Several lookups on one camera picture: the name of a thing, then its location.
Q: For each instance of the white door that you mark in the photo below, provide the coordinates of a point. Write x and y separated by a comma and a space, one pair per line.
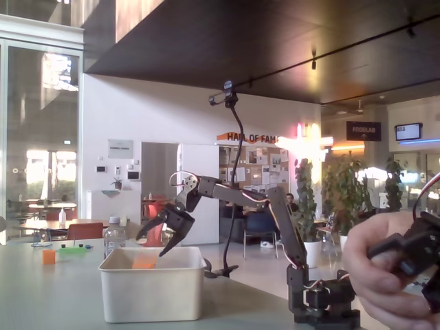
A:
199, 192

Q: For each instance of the bushy green plant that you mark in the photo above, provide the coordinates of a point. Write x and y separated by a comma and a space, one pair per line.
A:
347, 192

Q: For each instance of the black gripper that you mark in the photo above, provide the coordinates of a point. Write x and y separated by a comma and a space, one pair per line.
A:
177, 218

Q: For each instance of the black foodlab sign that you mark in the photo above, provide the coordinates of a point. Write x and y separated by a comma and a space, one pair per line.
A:
363, 130

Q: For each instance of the cork pin board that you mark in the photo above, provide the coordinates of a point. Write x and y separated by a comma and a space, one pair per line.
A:
261, 168

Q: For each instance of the small orange cube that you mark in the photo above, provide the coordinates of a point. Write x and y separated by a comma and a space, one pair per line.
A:
49, 257

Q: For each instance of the clear plastic water bottle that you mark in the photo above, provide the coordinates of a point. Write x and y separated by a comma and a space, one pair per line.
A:
114, 240

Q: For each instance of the person's right hand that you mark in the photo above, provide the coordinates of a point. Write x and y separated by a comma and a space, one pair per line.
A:
374, 292

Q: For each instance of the green flat block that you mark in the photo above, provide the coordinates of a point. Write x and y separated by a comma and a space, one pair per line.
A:
72, 251

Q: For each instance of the wall mounted screen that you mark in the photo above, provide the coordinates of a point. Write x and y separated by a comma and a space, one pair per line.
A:
408, 132

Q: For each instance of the slim green plant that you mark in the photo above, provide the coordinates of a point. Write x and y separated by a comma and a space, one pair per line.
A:
393, 185

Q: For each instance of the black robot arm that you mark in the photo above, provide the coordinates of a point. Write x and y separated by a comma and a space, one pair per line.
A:
288, 223

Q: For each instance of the tall plant in white pot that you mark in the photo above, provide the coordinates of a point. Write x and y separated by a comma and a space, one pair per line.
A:
306, 199

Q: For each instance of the small wall potted plant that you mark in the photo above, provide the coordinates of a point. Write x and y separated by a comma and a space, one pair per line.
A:
117, 183

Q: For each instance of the white pump bottle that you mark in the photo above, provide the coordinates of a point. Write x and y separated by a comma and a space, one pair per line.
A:
62, 218

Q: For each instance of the red chair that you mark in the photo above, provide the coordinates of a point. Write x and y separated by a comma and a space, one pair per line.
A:
84, 231

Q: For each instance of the blue chair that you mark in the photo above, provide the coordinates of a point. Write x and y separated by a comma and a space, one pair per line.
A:
259, 227

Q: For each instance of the orange hall of fame sign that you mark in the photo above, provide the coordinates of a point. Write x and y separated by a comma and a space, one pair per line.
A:
254, 138

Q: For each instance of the white wall sign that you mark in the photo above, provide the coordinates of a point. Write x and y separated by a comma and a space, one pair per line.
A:
120, 148

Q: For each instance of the black leader arm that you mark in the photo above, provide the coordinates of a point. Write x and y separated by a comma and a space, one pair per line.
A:
412, 247

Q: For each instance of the black gooseneck clamp mount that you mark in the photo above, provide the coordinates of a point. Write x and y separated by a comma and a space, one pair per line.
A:
231, 220

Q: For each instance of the seated person in background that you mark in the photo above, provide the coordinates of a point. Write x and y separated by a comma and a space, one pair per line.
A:
291, 203

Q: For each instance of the white plastic bin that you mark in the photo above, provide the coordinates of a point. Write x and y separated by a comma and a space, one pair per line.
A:
151, 292

